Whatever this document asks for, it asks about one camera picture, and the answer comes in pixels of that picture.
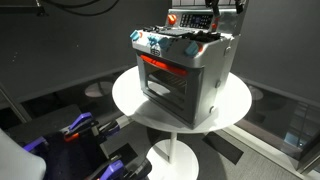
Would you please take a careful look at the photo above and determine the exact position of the white round side table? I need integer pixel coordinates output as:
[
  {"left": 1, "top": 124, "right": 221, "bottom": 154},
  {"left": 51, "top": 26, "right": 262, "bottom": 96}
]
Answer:
[{"left": 112, "top": 67, "right": 252, "bottom": 180}]

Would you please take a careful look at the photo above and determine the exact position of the black hanging cable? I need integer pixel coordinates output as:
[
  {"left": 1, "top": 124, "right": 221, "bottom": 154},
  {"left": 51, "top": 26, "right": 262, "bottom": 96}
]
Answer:
[{"left": 41, "top": 0, "right": 121, "bottom": 17}]

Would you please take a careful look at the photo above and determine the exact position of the grey toy stove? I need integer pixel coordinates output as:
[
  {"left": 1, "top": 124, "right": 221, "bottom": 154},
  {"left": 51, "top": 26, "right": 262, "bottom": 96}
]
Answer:
[{"left": 130, "top": 7, "right": 244, "bottom": 129}]

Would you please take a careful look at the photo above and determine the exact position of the purple clamp lower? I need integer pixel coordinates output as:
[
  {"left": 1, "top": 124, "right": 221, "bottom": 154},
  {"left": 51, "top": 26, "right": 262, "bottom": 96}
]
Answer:
[{"left": 85, "top": 159, "right": 152, "bottom": 180}]

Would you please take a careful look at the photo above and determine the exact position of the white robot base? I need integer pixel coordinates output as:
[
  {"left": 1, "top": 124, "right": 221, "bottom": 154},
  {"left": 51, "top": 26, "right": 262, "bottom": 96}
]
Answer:
[{"left": 0, "top": 129, "right": 46, "bottom": 180}]

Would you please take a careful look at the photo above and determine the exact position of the purple clamp upper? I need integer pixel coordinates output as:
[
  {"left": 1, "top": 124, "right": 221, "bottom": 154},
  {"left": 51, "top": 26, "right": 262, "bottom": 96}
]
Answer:
[{"left": 64, "top": 112, "right": 120, "bottom": 143}]

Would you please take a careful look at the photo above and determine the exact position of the purple clamp left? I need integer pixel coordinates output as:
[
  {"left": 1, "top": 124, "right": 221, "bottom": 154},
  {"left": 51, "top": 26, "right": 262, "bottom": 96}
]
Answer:
[{"left": 23, "top": 136, "right": 49, "bottom": 154}]

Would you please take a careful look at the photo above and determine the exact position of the purple clamp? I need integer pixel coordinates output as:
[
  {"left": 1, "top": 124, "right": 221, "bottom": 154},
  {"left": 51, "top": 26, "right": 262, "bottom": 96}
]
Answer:
[
  {"left": 85, "top": 159, "right": 152, "bottom": 180},
  {"left": 64, "top": 112, "right": 120, "bottom": 143},
  {"left": 23, "top": 136, "right": 49, "bottom": 154}
]

